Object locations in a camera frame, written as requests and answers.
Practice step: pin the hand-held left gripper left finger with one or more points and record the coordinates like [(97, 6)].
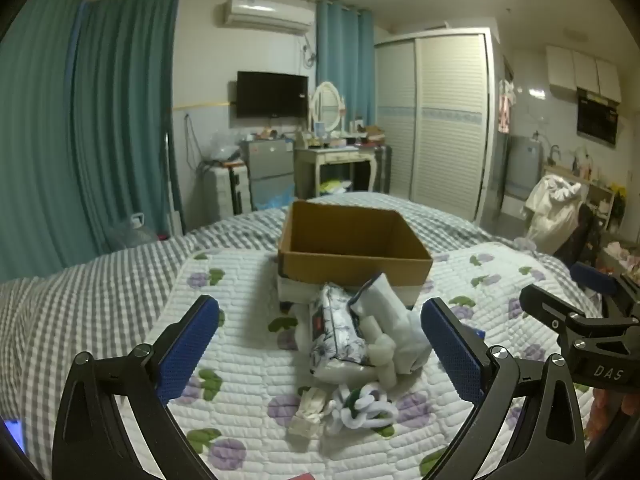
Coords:
[(190, 345)]

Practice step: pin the white air conditioner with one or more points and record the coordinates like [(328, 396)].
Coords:
[(267, 14)]

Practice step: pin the white slatted wardrobe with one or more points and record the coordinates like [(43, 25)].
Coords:
[(440, 120)]

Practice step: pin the floral quilted white blanket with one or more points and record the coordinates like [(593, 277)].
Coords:
[(240, 310)]

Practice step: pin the black wall television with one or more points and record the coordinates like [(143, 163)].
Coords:
[(271, 95)]

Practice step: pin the dark suitcase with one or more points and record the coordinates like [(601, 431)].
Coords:
[(382, 167)]

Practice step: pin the small white cloth packet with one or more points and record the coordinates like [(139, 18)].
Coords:
[(310, 410)]

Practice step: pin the grey washing machine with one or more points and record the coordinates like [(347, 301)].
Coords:
[(522, 162)]

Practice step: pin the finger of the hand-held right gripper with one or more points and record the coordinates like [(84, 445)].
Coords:
[(545, 305), (595, 277)]

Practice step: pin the cardboard box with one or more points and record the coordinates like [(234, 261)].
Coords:
[(345, 245)]

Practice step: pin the clear plastic bag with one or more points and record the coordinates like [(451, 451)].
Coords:
[(225, 146)]

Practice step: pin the lit phone screen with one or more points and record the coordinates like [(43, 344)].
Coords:
[(15, 435)]

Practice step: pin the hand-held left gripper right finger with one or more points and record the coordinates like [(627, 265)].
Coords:
[(452, 355)]

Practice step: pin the white mop pole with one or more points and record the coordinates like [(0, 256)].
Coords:
[(172, 195)]

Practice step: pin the oval white mirror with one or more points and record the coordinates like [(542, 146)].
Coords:
[(327, 105)]

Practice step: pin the blue curtain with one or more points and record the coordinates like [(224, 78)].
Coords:
[(345, 60)]

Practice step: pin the white kitchen wall cabinets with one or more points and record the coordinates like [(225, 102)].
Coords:
[(582, 70)]

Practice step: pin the hanging pink clothes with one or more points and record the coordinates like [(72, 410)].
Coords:
[(505, 107)]

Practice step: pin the clear water jug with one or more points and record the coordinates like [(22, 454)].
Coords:
[(132, 232)]

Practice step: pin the clear plastic wrapped white packet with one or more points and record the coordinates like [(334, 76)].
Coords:
[(350, 371)]

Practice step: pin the grey mini fridge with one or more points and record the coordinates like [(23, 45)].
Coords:
[(267, 170)]

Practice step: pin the floral printed tissue packet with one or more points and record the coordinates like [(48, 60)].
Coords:
[(335, 325)]

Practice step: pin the white suitcase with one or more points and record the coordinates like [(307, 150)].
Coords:
[(227, 190)]

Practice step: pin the cream dressing table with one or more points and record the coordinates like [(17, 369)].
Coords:
[(335, 157)]

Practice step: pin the white foam wrap bag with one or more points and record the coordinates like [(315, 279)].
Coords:
[(390, 320)]

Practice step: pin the teal curtain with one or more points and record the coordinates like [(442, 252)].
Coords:
[(35, 135), (125, 120)]

